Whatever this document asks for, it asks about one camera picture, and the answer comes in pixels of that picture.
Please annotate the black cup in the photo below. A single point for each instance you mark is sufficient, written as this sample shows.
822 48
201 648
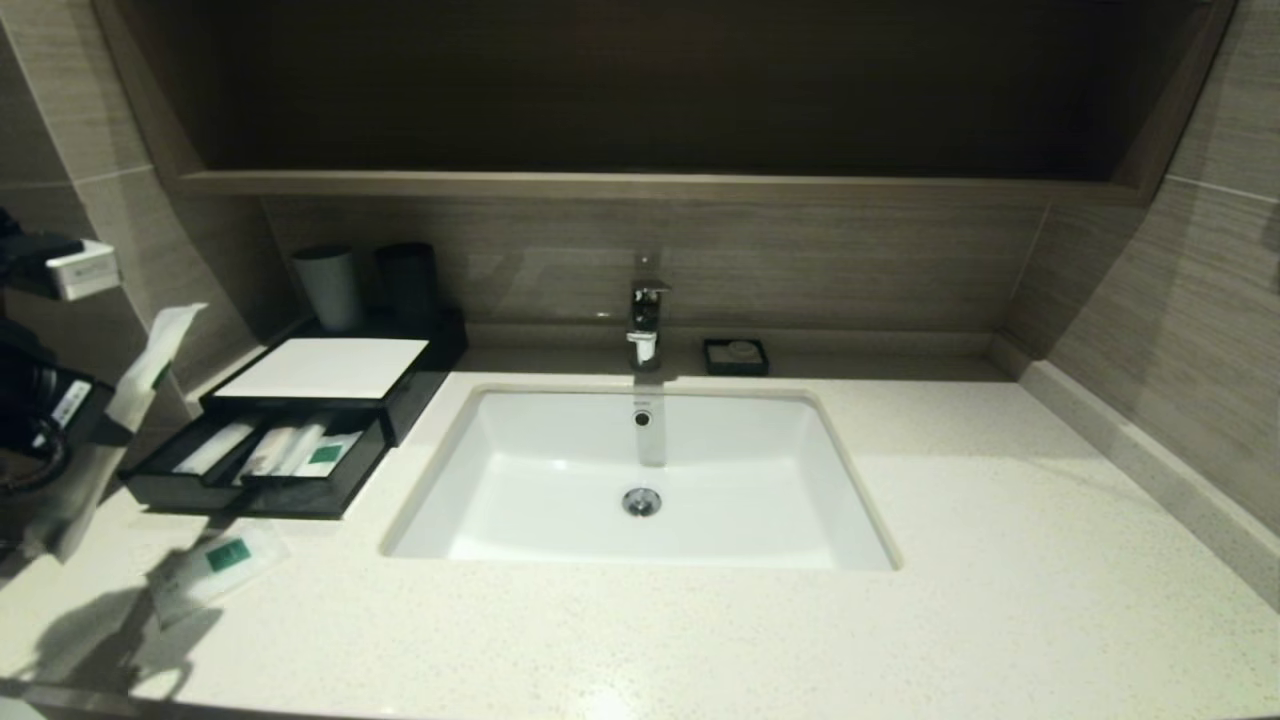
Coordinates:
405 288

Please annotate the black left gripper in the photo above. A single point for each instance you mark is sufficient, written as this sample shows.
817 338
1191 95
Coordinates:
45 400

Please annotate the narrow white wrapped packet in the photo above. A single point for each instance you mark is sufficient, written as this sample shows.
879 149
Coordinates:
305 448

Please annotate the white ceramic sink basin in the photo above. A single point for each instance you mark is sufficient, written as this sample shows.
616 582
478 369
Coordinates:
720 480

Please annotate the chrome drain stopper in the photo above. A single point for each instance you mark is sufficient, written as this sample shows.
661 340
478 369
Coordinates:
641 501

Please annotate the chrome faucet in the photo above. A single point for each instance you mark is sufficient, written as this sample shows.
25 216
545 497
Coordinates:
647 310

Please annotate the wide white wrapped packet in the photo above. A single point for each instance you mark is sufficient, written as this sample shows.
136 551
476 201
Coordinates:
215 448

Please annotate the flat white green-label packet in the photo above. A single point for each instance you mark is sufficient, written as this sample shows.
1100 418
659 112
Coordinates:
330 456

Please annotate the long clear toothbrush packet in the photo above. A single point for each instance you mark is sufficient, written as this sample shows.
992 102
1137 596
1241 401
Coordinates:
150 370

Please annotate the wooden wall shelf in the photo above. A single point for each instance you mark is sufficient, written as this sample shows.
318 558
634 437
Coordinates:
650 185

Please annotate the beige comb packet green label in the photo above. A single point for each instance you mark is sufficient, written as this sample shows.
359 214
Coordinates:
268 450

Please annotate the black drawer box housing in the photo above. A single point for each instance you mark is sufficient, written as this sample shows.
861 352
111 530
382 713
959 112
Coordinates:
417 396

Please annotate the white paper card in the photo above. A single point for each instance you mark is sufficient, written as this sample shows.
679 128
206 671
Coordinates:
330 366

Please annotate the black soap dish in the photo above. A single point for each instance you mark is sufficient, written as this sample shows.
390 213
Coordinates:
712 368

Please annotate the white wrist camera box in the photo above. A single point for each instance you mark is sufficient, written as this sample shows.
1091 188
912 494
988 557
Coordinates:
85 270

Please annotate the pale grey cup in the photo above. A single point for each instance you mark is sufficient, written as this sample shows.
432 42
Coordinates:
326 288

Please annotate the round beige soap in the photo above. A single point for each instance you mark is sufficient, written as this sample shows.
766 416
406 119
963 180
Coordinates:
742 350

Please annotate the small clear green-label sachet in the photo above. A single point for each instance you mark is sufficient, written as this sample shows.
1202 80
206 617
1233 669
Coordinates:
228 555

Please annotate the black pull-out drawer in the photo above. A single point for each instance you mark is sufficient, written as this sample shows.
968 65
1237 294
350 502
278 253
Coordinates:
250 500

